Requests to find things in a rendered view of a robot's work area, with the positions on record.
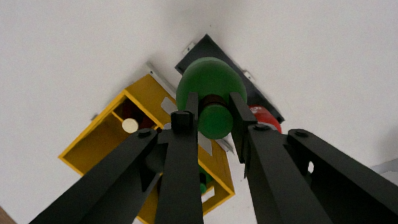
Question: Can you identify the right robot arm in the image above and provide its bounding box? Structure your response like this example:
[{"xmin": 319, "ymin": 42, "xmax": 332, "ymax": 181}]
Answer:
[{"xmin": 380, "ymin": 171, "xmax": 398, "ymax": 186}]

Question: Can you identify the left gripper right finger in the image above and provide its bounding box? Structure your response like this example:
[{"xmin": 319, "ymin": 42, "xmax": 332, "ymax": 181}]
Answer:
[{"xmin": 228, "ymin": 92, "xmax": 398, "ymax": 224}]

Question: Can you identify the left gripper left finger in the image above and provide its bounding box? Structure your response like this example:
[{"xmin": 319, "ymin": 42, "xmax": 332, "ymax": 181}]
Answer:
[{"xmin": 28, "ymin": 92, "xmax": 204, "ymax": 224}]

